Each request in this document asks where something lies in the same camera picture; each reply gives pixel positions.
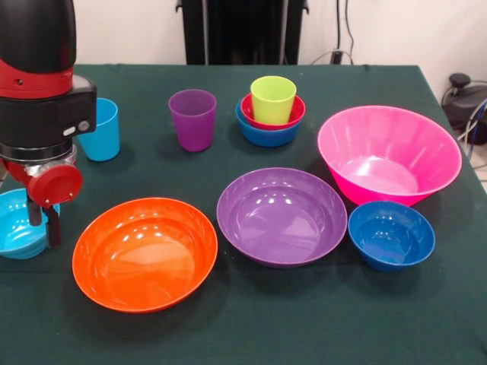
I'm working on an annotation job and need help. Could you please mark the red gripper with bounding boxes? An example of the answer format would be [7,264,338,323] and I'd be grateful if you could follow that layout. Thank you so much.
[0,157,84,250]

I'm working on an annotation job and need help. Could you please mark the light blue small bowl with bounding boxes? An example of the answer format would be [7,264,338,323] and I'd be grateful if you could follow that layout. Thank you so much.
[0,188,62,261]

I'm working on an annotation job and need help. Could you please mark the lime green plastic cup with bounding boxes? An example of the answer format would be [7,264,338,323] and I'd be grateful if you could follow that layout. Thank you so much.
[250,75,298,125]

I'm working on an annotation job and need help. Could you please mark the red small bowl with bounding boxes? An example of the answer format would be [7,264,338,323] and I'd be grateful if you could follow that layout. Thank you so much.
[240,93,307,132]

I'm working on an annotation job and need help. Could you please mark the light blue plastic cup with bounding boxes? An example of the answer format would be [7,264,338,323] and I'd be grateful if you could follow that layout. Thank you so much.
[75,97,121,163]

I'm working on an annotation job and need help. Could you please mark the wide orange bowl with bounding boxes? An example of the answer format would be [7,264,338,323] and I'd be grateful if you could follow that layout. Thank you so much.
[72,196,219,314]

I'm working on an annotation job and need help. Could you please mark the purple plastic cup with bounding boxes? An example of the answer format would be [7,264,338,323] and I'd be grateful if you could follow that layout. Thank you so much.
[167,89,218,153]

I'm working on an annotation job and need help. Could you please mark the blue straight-sided bowl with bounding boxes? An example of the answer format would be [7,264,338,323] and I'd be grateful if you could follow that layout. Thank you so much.
[234,100,305,148]

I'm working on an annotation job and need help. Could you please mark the wide purple bowl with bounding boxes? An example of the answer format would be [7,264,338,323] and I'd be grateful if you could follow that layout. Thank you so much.
[215,167,349,269]

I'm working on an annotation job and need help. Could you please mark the dark green tablecloth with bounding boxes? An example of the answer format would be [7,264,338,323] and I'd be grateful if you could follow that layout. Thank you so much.
[0,63,487,365]

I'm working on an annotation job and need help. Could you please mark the dark blue small bowl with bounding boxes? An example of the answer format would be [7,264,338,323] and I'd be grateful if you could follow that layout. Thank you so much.
[347,200,436,273]

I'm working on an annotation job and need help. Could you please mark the large pink bowl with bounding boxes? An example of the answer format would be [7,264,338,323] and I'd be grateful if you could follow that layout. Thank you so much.
[317,105,463,208]

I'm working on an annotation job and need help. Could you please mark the black round machine base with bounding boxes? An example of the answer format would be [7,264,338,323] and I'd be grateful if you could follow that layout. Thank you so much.
[441,73,487,145]

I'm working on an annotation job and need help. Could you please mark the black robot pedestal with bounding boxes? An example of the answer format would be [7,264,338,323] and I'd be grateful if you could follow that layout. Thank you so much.
[175,0,310,65]

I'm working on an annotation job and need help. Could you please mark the black cable with plug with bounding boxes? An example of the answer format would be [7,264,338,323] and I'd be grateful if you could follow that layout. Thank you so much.
[329,0,357,65]

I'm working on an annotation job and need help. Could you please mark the blue and white cables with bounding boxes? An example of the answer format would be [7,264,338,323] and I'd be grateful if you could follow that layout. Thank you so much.
[456,97,487,160]

